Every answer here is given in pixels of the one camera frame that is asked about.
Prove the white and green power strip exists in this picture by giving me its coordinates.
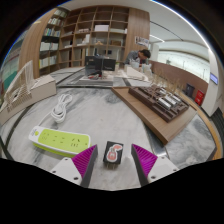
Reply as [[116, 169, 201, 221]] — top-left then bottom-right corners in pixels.
[[27, 125, 92, 158]]

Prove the white architectural model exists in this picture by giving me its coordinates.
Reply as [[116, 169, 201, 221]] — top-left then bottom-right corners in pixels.
[[0, 59, 58, 126]]

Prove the glass-front bookshelf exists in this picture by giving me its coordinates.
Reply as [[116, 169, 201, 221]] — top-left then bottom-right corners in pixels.
[[0, 33, 25, 95]]

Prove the long brown counter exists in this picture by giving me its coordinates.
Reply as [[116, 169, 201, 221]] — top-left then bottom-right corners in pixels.
[[149, 59, 210, 101]]

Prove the white power strip cable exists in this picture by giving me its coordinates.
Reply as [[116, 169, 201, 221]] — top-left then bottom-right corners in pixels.
[[39, 92, 74, 130]]

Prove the wooden grid shelf unit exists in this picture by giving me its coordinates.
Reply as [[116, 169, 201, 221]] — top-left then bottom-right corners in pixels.
[[57, 5, 130, 70]]

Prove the brown model on wooden board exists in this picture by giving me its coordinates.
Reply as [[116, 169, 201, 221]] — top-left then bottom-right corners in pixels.
[[111, 83, 199, 146]]

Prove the black architectural model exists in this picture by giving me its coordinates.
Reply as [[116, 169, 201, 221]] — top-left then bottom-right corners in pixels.
[[77, 55, 118, 86]]

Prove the red bin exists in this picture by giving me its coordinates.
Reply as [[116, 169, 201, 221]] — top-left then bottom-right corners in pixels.
[[194, 89, 206, 107]]

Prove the wall poster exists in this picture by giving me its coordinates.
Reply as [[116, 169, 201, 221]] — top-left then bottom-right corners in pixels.
[[134, 35, 150, 48]]

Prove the small white building model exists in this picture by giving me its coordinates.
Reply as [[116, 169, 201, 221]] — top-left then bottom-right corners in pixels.
[[122, 64, 151, 83]]

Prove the dark bin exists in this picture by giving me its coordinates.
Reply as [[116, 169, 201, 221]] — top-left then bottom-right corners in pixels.
[[184, 82, 196, 98]]

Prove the wooden bookshelf with books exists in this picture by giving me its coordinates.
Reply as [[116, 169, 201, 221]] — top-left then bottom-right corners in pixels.
[[37, 7, 71, 76]]

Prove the person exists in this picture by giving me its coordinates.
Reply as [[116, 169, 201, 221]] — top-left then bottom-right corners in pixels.
[[124, 48, 152, 66]]

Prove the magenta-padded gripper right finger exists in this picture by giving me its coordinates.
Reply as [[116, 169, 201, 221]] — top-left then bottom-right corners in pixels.
[[130, 143, 181, 187]]

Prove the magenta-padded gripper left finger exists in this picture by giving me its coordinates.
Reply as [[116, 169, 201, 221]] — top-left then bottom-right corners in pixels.
[[49, 143, 100, 188]]

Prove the wall-mounted screen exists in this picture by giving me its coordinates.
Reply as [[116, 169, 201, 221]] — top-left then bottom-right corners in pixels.
[[209, 72, 220, 86]]

